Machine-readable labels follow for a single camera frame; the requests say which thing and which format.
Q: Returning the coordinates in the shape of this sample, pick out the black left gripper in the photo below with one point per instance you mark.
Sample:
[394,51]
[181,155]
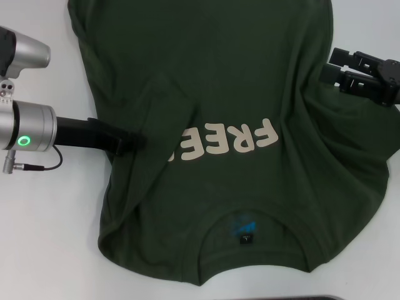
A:
[84,134]

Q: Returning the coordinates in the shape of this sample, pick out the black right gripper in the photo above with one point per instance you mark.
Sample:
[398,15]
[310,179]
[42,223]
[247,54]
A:
[390,81]

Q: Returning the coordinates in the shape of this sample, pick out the dark green FREE T-shirt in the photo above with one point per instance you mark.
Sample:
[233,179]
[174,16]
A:
[218,78]

